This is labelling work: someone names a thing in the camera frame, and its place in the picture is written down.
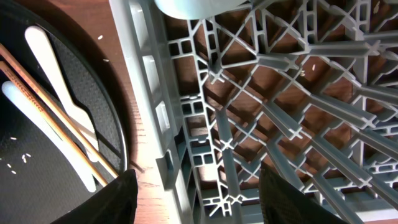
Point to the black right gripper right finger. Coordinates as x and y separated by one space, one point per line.
282 203

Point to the wooden chopstick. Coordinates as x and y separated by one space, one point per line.
25 101
36 95

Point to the round black tray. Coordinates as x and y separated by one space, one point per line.
38 183

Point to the wooden chopstick left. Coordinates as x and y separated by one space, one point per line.
25 101

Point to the white plastic knife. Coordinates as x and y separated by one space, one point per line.
77 119

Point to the wooden chopstick right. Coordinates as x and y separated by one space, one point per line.
36 95

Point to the grey dishwasher rack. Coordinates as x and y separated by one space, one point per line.
307 87

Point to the light blue small plate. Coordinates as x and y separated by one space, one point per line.
195 9

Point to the light blue spoon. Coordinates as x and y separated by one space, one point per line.
19 100

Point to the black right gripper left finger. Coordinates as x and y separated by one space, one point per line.
115 203

